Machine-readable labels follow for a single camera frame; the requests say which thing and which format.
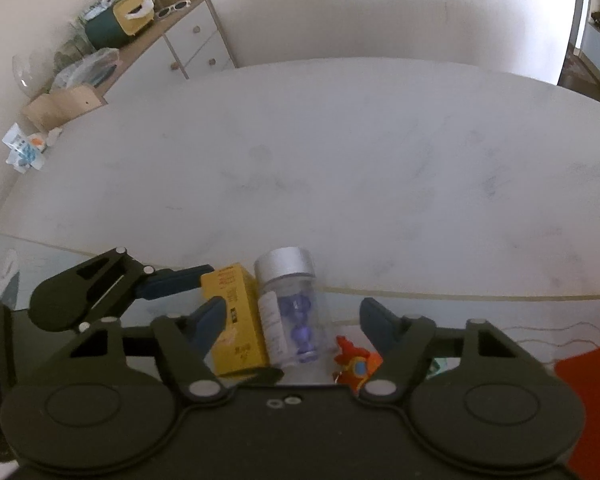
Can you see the green yellow tissue box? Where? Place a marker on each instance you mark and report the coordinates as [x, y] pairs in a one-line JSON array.
[[117, 17]]

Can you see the orange red rooster toy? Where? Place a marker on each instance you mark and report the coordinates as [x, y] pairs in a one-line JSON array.
[[355, 362]]

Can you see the brown cardboard box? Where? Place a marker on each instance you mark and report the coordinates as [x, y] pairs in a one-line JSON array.
[[62, 107]]

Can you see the yellow carton box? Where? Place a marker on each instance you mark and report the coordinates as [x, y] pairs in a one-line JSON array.
[[235, 320]]

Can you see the blue white packet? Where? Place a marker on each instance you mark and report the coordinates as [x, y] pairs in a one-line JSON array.
[[25, 150]]

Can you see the glass bowl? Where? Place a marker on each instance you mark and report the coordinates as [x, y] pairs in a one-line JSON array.
[[25, 70]]

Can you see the clear plastic bag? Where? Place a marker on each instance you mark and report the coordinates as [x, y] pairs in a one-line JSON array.
[[87, 67]]

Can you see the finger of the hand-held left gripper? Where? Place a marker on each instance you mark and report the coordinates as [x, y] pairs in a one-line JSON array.
[[175, 280]]

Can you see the white sunglasses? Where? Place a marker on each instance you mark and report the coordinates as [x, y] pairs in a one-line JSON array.
[[172, 8]]

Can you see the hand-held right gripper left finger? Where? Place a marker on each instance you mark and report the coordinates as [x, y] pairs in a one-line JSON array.
[[207, 322]]

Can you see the red mat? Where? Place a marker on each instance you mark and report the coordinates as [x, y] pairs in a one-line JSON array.
[[595, 400]]

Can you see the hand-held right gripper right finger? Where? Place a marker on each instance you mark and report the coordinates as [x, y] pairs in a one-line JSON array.
[[375, 317]]

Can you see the white wooden sideboard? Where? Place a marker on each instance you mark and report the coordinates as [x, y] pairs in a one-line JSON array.
[[190, 40]]

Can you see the clear bottle silver cap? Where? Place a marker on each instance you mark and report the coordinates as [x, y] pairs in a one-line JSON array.
[[292, 315]]

